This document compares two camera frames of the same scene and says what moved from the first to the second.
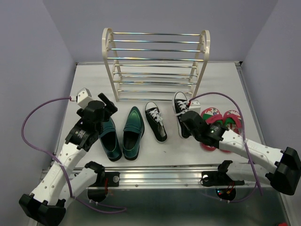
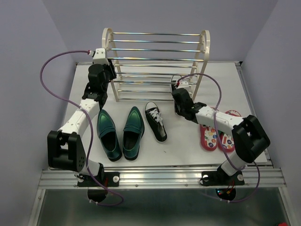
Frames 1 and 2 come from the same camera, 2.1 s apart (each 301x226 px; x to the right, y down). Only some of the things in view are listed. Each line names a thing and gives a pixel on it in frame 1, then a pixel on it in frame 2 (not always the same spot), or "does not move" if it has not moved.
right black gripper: (185, 131) to (176, 108)
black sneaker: (181, 105) to (173, 86)
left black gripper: (110, 108) to (110, 68)
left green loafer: (109, 141) does not move
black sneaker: (154, 119) does not move
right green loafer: (133, 132) does not move
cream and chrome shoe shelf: (154, 66) does not move
